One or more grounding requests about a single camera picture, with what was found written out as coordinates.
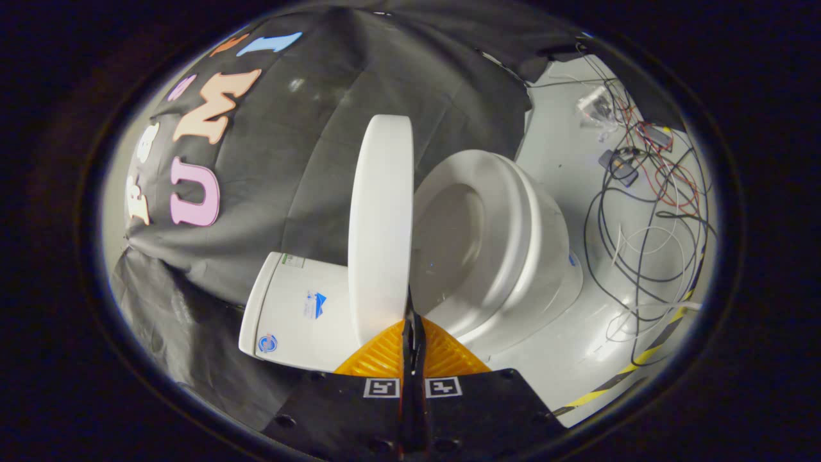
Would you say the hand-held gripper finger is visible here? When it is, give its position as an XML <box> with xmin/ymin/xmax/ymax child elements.
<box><xmin>263</xmin><ymin>302</ymin><xmax>414</xmax><ymax>462</ymax></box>
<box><xmin>412</xmin><ymin>308</ymin><xmax>569</xmax><ymax>462</ymax></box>

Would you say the white toilet lid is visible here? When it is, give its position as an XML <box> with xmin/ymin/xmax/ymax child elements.
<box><xmin>348</xmin><ymin>114</ymin><xmax>415</xmax><ymax>345</ymax></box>

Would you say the white ceramic toilet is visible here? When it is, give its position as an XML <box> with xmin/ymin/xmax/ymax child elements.
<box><xmin>239</xmin><ymin>150</ymin><xmax>584</xmax><ymax>373</ymax></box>

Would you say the black backdrop cloth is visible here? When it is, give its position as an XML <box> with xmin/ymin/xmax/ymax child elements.
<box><xmin>112</xmin><ymin>5</ymin><xmax>687</xmax><ymax>431</ymax></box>

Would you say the dark power adapter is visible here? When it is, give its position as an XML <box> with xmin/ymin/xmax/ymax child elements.
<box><xmin>599</xmin><ymin>148</ymin><xmax>639</xmax><ymax>187</ymax></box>

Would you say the clear plastic bag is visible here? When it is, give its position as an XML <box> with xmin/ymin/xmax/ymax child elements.
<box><xmin>576</xmin><ymin>86</ymin><xmax>618</xmax><ymax>126</ymax></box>

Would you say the small grey electronic module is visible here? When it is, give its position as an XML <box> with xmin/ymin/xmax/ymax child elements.
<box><xmin>641</xmin><ymin>123</ymin><xmax>674</xmax><ymax>150</ymax></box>

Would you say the bundle of loose cables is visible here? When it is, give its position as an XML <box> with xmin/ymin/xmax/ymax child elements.
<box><xmin>532</xmin><ymin>42</ymin><xmax>716</xmax><ymax>368</ymax></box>

